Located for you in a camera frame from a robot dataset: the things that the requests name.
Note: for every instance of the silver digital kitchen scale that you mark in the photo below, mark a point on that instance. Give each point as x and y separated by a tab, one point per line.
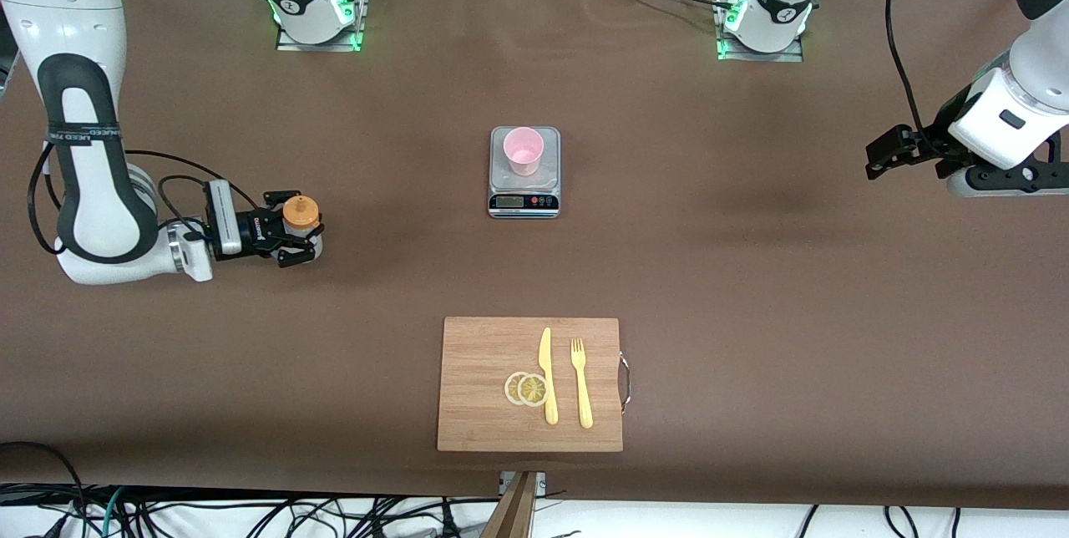
522	204

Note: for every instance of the yellow plastic fork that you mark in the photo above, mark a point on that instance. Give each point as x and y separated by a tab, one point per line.
585	404

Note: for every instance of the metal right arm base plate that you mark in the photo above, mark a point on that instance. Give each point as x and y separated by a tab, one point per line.
317	47

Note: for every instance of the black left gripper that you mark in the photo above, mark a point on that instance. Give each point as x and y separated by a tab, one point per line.
934	138

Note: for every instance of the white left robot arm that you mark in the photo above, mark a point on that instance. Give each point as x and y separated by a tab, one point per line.
1036	70

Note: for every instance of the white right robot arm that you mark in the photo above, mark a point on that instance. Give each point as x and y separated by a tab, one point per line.
67	12

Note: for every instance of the yellow plastic knife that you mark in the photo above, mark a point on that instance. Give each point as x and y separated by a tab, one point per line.
545	354

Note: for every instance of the wooden cutting board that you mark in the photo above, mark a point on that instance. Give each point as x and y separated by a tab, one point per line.
476	371

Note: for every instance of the pink plastic cup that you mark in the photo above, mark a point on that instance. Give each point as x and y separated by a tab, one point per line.
524	149

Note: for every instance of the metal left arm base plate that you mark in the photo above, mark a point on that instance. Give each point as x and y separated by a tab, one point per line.
760	57

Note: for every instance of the metal bracket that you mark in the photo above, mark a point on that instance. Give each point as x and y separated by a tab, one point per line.
541	484

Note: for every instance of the translucent sauce bottle orange cap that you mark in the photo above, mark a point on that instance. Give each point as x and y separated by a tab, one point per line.
301	212

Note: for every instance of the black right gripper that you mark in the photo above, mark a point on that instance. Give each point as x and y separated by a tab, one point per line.
247	231

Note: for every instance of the lemon slice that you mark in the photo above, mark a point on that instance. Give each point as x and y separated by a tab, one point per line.
510	388
533	390

